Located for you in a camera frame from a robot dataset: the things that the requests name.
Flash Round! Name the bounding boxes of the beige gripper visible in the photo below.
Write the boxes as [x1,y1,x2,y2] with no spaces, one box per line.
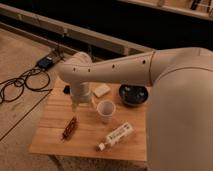
[70,83,96,112]

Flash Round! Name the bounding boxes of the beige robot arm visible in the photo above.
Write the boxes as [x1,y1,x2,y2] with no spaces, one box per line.
[59,47,213,171]

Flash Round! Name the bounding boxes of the beige sponge block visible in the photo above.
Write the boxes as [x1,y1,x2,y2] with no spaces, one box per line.
[93,84,110,98]

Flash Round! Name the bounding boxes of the small black object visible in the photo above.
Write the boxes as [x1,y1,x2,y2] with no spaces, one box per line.
[63,85,70,94]

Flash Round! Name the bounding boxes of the brown snack bar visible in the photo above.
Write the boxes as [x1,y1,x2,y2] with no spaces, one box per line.
[62,116,78,140]

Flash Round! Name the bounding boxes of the wooden table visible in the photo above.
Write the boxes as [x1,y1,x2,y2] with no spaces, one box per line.
[29,78,147,165]

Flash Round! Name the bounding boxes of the clear plastic bottle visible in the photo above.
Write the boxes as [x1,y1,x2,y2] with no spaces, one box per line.
[97,122,134,151]

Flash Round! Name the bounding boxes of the dark blue bowl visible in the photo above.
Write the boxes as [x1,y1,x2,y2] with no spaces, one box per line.
[119,84,149,107]

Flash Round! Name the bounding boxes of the blue power box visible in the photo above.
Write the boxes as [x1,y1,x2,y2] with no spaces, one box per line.
[36,56,55,71]

